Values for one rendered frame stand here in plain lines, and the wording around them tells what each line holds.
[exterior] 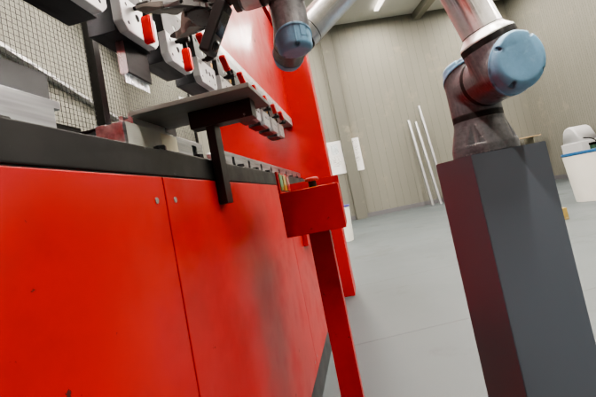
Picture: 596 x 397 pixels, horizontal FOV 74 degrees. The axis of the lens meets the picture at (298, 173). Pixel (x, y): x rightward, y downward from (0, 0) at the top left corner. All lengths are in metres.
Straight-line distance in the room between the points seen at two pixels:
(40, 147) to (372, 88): 11.66
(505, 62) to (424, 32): 12.24
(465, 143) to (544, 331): 0.44
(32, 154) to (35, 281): 0.12
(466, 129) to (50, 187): 0.84
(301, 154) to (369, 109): 8.84
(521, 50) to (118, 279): 0.81
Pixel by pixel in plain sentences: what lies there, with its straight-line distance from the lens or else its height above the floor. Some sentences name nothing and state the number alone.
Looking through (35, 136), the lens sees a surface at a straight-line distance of 0.48.
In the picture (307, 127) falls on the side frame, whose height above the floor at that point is 1.31.
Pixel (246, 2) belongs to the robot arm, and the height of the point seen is 1.17.
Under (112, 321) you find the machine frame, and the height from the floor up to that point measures 0.65.
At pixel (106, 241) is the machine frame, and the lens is 0.53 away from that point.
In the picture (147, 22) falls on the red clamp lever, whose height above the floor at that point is 1.20.
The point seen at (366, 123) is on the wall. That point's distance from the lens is 11.68.
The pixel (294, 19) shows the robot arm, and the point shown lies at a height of 1.10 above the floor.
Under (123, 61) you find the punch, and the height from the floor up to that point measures 1.13.
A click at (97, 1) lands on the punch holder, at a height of 1.19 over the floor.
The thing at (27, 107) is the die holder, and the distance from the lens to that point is 0.67.
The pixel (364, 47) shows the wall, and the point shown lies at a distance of 12.37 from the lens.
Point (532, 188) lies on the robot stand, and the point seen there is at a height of 0.68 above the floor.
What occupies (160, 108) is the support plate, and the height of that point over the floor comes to 0.99.
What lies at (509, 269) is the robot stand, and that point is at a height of 0.52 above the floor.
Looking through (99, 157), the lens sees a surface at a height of 0.85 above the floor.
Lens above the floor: 0.74
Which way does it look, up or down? 4 degrees up
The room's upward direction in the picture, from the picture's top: 11 degrees counter-clockwise
